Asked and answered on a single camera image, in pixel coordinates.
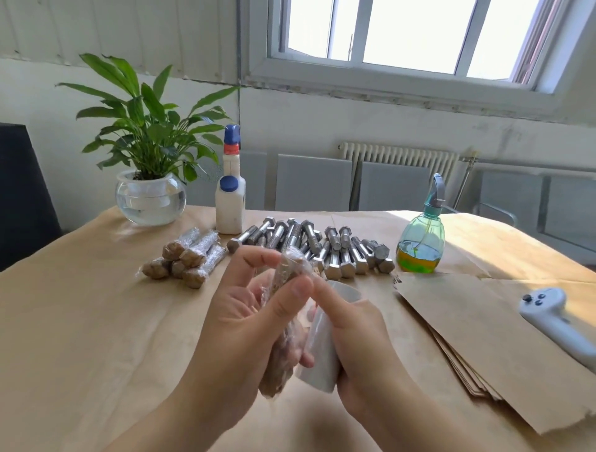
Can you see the white glue bottle blue cap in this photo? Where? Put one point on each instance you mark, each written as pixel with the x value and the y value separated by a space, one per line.
pixel 230 205

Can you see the green leafy plant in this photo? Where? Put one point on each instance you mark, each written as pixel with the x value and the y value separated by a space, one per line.
pixel 144 116

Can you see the black trash bin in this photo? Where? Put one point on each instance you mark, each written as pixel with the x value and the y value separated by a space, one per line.
pixel 26 200

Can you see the round glass vase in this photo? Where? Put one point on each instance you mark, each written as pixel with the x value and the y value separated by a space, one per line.
pixel 151 200

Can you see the steel hex bolt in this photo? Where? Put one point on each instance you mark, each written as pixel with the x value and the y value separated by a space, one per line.
pixel 279 368

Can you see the pile of steel bolts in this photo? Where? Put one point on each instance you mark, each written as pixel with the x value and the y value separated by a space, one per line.
pixel 349 250

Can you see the person's right hand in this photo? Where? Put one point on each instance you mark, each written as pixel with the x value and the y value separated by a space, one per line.
pixel 363 354

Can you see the person's left hand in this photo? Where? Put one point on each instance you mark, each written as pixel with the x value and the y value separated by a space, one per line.
pixel 233 349

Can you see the white vertical blind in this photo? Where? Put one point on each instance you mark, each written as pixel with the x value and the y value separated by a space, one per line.
pixel 102 33

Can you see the grey chair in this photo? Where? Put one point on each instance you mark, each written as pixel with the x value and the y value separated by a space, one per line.
pixel 396 188
pixel 314 183
pixel 570 219
pixel 256 180
pixel 510 200

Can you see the white framed window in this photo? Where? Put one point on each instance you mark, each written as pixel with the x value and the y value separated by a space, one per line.
pixel 419 42

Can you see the white cling film roll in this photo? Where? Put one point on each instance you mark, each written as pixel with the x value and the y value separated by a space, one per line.
pixel 321 359

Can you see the white handheld controller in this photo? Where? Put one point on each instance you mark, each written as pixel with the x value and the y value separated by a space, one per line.
pixel 554 321

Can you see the white radiator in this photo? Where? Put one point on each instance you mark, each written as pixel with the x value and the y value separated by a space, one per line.
pixel 396 158

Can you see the large brown paper table cover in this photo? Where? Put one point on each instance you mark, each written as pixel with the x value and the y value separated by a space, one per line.
pixel 74 335

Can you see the stack of brown paper sheets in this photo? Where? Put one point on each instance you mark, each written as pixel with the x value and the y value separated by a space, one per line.
pixel 512 345

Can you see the green spray bottle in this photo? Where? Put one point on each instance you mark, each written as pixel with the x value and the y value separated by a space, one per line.
pixel 421 247

